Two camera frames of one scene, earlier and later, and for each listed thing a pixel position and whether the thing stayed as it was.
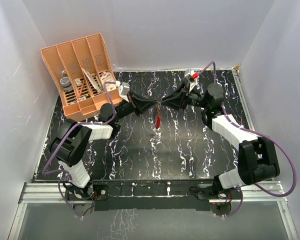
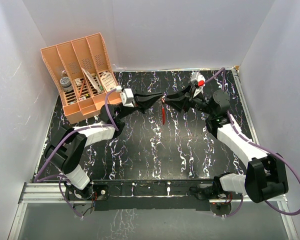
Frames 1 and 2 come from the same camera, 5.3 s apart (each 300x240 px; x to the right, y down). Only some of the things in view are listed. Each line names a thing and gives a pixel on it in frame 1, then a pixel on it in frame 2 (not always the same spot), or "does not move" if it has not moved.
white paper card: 92,81 does not move
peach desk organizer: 83,72 does not move
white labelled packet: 108,77 does not move
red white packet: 158,120 → 163,110
